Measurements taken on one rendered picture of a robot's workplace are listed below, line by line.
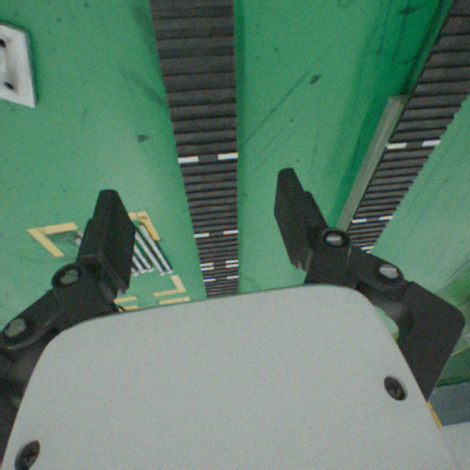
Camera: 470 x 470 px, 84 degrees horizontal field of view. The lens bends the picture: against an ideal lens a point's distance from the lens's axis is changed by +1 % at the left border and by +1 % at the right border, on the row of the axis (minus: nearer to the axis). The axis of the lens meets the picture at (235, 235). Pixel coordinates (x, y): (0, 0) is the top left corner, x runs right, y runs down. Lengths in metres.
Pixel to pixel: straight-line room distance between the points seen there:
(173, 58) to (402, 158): 0.22
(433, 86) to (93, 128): 0.28
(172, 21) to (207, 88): 0.04
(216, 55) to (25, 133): 0.18
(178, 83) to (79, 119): 0.10
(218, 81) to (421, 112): 0.17
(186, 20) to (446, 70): 0.19
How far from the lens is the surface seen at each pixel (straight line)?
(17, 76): 0.27
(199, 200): 0.26
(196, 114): 0.22
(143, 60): 0.24
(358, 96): 0.29
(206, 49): 0.21
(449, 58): 0.27
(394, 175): 0.32
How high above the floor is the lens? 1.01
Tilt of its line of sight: 40 degrees down
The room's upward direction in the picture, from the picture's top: 170 degrees clockwise
